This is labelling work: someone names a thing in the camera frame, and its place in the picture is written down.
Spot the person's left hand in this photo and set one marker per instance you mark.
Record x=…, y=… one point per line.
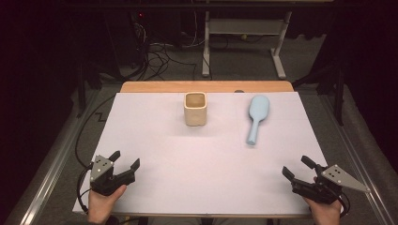
x=100, y=206

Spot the beige square cup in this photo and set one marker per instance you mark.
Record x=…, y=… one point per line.
x=195, y=117

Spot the dark round table grommet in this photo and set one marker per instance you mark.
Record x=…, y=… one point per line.
x=238, y=91

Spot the metal floor rail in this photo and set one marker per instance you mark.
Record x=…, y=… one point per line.
x=53, y=168
x=359, y=162

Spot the person's right hand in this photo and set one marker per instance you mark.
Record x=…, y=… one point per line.
x=327, y=214

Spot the dark equipment with red light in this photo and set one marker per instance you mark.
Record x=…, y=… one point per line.
x=125, y=34

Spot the white table sheet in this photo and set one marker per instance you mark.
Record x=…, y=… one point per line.
x=203, y=162

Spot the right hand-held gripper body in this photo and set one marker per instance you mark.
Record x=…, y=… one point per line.
x=325, y=190

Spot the light blue hairbrush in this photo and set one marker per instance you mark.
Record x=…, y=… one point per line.
x=259, y=108

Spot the white metal desk frame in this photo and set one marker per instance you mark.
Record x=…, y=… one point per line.
x=244, y=26

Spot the small yellow-green ball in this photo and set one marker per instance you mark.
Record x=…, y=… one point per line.
x=243, y=37

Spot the black metal stand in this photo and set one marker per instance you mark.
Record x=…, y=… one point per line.
x=82, y=90
x=339, y=100

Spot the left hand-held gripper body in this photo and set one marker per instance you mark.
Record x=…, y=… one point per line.
x=101, y=182

